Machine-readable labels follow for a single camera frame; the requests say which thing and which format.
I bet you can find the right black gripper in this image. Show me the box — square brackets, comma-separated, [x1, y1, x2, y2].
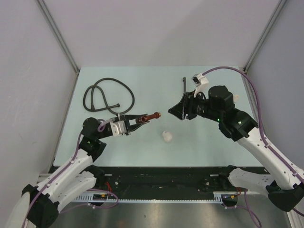
[168, 89, 222, 122]

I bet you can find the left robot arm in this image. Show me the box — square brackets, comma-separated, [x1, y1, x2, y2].
[22, 114, 153, 228]

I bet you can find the purple cable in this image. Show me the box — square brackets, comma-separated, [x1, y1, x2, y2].
[201, 66, 304, 228]
[23, 118, 119, 226]

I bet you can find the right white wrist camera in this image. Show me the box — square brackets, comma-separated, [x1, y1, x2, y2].
[191, 73, 209, 97]

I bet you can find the dark metal faucet spout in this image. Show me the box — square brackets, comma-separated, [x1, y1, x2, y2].
[182, 77, 188, 94]

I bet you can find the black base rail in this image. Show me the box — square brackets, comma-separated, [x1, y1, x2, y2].
[85, 165, 240, 200]

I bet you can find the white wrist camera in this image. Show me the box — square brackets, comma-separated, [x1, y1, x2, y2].
[110, 121, 127, 136]
[191, 73, 209, 97]

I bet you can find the green faucet with elbow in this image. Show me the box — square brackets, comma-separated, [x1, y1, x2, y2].
[233, 95, 239, 103]

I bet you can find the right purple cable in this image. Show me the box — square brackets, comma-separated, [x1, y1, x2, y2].
[201, 66, 304, 228]

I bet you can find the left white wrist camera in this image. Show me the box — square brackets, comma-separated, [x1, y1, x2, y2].
[110, 121, 127, 136]

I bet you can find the dark red brass faucet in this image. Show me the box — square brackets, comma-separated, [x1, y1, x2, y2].
[139, 112, 162, 123]

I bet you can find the white slotted cable duct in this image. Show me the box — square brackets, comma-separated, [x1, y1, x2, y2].
[69, 191, 241, 204]

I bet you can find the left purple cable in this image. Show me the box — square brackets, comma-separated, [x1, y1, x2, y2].
[23, 118, 119, 226]

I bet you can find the white plastic elbow fitting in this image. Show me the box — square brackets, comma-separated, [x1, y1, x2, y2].
[162, 131, 172, 143]

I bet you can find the grey flexible metal hose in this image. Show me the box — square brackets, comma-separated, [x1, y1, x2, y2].
[83, 77, 135, 114]

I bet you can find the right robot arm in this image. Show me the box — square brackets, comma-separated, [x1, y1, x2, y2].
[168, 85, 304, 212]

